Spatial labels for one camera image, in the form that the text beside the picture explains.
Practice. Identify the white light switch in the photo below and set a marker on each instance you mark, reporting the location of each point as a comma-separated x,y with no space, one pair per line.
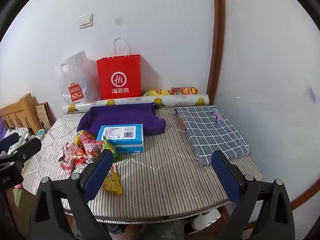
86,21

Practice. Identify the brown wooden baseboard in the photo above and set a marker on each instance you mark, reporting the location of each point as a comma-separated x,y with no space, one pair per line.
307,197

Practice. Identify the pink strawberry snack packet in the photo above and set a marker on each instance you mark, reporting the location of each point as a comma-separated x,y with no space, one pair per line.
68,167

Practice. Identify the teal small box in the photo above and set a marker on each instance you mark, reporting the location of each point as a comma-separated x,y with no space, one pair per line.
40,135

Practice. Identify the blue cardboard box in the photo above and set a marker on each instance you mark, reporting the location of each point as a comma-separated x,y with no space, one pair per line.
120,135

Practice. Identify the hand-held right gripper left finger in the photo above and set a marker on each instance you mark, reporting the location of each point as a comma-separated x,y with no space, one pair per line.
98,175

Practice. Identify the white plastic shopping bag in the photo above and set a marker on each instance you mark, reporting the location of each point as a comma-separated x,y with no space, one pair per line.
75,75

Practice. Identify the brown wooden board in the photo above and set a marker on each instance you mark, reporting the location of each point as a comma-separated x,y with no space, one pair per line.
180,122

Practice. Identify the purple cloth tray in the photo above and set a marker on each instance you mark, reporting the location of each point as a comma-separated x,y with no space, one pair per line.
120,117

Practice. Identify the yellow chip bag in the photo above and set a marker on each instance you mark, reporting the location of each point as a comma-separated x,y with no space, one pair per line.
155,93

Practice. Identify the pink cartoon snack packet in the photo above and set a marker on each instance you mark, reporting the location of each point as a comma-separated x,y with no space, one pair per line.
92,150

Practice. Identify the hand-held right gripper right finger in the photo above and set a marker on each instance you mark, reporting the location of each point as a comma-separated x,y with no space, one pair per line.
225,180

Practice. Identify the orange chip bag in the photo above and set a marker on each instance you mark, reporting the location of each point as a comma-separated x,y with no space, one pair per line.
185,90

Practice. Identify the gold triangular snack packet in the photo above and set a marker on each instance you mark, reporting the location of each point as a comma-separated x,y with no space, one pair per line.
113,183

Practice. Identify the grey checked folded cloth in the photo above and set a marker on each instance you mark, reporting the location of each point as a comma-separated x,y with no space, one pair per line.
210,132

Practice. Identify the green triangular snack packet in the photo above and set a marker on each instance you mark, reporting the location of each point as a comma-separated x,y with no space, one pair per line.
108,143

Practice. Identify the lemon print paper roll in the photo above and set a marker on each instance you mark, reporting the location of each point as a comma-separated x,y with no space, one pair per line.
135,101

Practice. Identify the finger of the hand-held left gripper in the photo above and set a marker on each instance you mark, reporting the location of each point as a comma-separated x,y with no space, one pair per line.
27,147
10,140

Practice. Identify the red paper shopping bag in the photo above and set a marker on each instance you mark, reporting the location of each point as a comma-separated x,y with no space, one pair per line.
118,75

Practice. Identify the white round object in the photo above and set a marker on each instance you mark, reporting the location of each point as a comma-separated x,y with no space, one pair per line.
206,220

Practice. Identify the red snack packet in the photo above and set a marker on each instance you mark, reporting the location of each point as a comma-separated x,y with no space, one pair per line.
80,155

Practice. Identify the pink peach snack packet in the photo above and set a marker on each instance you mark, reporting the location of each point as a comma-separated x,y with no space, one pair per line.
67,152

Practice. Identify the brown wooden door frame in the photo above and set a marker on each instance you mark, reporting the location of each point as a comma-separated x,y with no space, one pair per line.
217,42

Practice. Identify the illustrated picture book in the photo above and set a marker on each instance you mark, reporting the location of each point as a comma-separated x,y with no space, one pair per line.
43,116

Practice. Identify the white plush toy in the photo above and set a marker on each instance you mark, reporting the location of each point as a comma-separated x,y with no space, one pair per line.
18,133

